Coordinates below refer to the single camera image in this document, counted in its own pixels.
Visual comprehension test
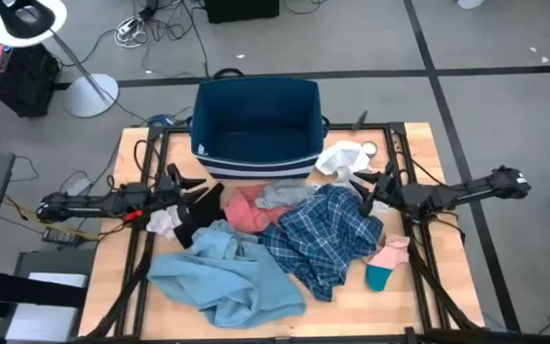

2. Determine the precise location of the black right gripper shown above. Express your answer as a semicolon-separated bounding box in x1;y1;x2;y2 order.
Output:
349;161;408;219

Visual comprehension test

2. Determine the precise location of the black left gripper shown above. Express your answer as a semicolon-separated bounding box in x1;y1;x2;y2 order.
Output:
153;161;210;211

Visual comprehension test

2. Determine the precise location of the black garment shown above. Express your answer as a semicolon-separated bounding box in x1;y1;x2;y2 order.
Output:
173;182;227;249

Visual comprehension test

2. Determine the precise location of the white garment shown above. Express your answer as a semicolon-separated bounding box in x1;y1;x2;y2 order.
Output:
313;139;374;185

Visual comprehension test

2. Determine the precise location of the small white cloth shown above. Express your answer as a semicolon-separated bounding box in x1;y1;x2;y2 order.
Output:
145;204;183;240

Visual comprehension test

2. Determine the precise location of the coral pink garment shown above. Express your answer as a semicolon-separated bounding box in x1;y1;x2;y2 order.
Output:
223;183;295;234

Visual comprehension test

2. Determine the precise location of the navy plaid shirt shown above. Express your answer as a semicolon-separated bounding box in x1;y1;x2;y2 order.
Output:
259;183;385;303

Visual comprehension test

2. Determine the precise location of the light pink garment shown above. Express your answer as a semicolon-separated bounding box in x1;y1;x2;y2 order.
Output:
367;233;412;270

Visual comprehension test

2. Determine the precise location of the grey garment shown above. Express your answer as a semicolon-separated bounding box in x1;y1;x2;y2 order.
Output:
254;179;320;210

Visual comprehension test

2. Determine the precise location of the light blue denim shirt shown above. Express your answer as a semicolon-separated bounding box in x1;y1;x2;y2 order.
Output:
146;219;307;330

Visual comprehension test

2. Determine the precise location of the navy white striped fabric basket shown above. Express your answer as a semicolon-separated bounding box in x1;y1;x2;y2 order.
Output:
186;67;331;182

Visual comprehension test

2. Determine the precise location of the grey power brick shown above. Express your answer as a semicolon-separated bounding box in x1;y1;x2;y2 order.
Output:
67;176;93;195

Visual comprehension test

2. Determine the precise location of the white floor lamp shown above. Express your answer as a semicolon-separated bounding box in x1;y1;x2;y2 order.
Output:
0;0;120;119

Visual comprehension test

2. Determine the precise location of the black power adapter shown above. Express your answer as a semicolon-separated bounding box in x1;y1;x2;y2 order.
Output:
40;226;85;248

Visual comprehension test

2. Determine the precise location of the black box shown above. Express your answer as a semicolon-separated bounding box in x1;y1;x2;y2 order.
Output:
203;0;281;25

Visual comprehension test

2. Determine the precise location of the black equipment case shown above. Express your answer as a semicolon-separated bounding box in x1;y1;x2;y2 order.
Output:
0;40;62;118

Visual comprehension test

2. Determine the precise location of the grey and white cabinet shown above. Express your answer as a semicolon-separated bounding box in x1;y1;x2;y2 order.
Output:
0;247;97;344

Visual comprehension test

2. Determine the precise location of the black metal table frame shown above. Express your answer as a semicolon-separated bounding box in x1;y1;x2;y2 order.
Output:
78;121;484;344

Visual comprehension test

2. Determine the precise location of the black clamp handle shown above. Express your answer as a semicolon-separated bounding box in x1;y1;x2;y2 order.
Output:
352;109;369;132

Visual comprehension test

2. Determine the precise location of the blue cable coil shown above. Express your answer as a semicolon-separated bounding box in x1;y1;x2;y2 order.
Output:
148;113;177;128

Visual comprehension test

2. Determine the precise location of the black floor cable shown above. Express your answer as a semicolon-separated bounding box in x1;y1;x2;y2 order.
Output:
179;0;212;77

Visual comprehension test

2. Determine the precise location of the white power strip with cables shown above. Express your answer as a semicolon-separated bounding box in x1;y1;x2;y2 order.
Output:
114;16;148;49

